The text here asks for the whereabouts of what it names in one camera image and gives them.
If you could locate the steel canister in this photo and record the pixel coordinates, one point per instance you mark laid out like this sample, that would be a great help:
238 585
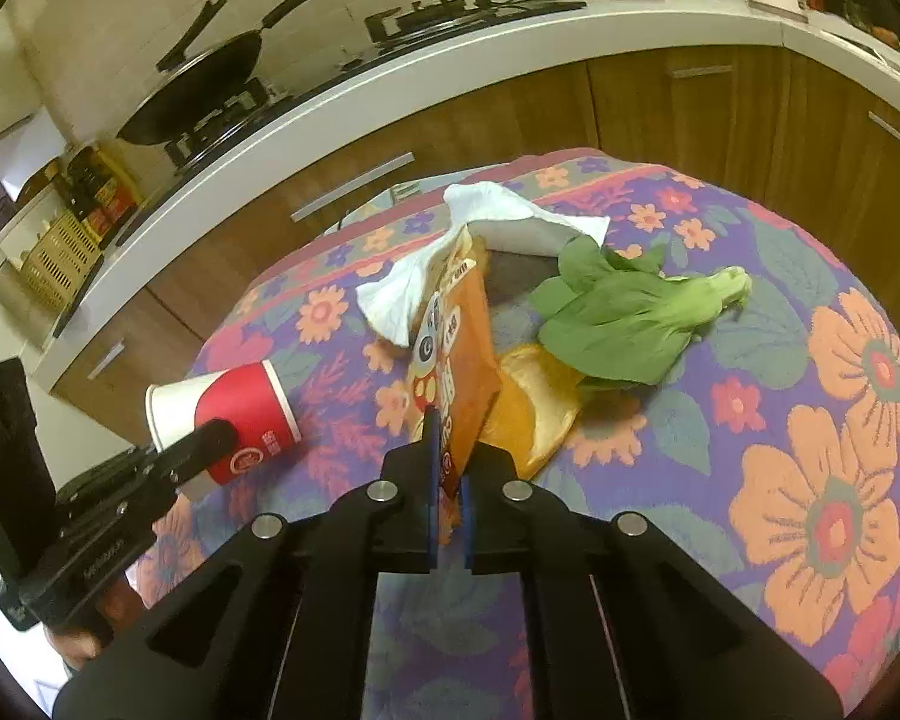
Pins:
11 292

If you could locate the red and white paper cup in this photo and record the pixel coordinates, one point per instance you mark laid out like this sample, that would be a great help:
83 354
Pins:
247 405

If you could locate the yellow plastic basket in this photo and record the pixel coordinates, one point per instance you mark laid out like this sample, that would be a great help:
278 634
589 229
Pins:
60 259

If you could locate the person's left hand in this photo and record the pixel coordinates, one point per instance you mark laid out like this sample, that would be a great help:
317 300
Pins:
82 641

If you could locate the purple floral tablecloth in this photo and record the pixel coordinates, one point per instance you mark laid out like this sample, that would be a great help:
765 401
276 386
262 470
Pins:
720 427

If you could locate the wooden base cabinets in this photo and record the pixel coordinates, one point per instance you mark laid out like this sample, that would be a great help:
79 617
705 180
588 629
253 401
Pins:
682 105

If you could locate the orange snack wrapper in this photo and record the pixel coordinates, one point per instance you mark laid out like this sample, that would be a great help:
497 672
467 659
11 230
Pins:
461 360

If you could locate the black gas stove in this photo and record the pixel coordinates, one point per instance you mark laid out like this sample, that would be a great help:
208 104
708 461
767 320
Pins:
420 22

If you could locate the black wok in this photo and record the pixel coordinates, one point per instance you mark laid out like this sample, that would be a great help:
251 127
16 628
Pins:
187 106

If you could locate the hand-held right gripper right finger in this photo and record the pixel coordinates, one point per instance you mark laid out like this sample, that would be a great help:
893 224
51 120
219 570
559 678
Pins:
466 532

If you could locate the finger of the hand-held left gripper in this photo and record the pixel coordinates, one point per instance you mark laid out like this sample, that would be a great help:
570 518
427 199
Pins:
195 444

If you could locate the green bok choy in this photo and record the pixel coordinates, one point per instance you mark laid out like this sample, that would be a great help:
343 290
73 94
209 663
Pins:
615 322

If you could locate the orange peel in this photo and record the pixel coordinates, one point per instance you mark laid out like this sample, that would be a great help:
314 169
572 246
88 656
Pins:
532 405

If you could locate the crumpled white tissue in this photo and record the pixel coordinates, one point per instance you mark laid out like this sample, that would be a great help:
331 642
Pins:
397 300

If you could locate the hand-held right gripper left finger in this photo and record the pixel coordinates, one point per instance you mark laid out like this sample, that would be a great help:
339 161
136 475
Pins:
433 525

